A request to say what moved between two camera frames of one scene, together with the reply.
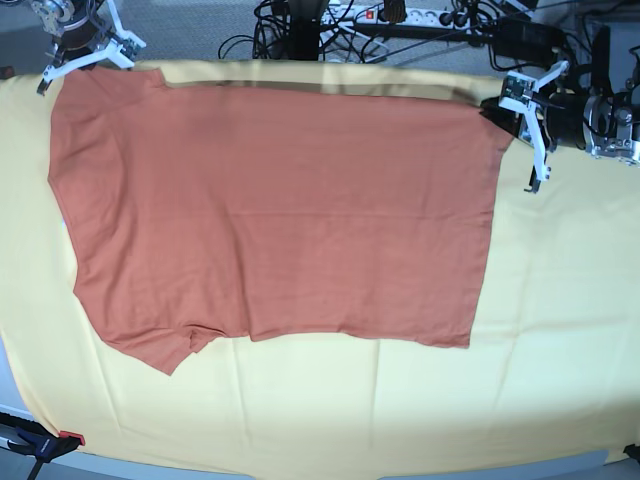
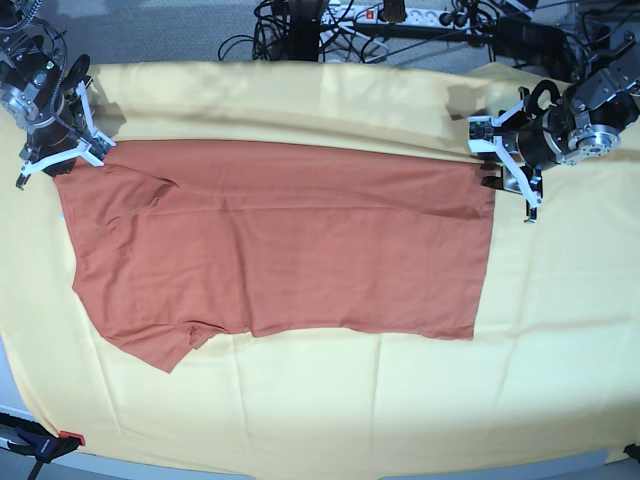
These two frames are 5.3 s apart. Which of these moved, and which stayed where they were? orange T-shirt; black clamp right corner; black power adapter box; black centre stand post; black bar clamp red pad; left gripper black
Moved: left gripper black; orange T-shirt
Stayed: black bar clamp red pad; black centre stand post; black clamp right corner; black power adapter box
